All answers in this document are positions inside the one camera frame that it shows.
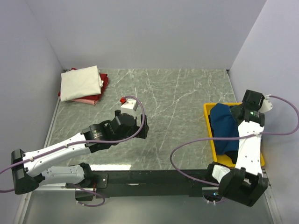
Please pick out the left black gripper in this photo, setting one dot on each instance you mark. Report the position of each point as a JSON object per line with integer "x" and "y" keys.
{"x": 143, "y": 133}

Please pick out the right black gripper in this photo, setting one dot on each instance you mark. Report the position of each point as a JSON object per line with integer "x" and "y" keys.
{"x": 235, "y": 111}

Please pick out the blue t shirt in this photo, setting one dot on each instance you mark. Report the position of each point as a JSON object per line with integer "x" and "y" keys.
{"x": 224, "y": 126}

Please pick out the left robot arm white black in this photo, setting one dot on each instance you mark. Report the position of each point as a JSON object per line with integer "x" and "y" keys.
{"x": 31, "y": 170}

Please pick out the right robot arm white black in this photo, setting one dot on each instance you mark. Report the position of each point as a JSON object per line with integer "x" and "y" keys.
{"x": 244, "y": 183}

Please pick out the folded red t shirt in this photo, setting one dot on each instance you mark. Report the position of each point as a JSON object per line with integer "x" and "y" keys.
{"x": 104, "y": 81}

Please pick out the folded white t shirt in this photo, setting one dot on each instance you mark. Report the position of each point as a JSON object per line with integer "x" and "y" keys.
{"x": 80, "y": 82}

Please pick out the yellow plastic bin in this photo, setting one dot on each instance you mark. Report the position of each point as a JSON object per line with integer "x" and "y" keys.
{"x": 234, "y": 143}

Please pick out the black base beam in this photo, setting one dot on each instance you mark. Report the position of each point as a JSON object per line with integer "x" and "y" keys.
{"x": 146, "y": 183}

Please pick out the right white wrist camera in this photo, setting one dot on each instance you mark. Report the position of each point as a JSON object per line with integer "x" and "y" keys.
{"x": 266, "y": 105}

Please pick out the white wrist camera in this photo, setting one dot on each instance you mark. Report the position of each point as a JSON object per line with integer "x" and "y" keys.
{"x": 129, "y": 106}
{"x": 266, "y": 105}

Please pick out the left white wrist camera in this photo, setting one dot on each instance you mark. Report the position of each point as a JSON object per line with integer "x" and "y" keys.
{"x": 129, "y": 106}

